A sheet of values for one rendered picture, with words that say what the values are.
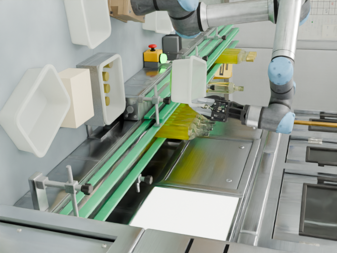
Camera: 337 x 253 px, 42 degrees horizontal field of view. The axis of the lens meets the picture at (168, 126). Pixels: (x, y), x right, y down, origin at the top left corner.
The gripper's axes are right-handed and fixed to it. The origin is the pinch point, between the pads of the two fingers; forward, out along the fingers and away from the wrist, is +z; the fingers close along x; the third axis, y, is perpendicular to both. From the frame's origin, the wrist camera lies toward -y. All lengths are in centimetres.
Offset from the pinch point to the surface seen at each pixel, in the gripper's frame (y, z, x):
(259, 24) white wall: -599, 65, -97
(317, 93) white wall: -635, -49, -2
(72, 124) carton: 32.8, 28.9, 10.8
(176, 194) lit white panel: 6.9, -1.6, 32.2
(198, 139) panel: -36.5, 4.1, 18.6
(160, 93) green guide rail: -15.8, 18.4, -0.2
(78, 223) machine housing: 80, -2, 20
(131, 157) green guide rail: 18.3, 13.4, 20.4
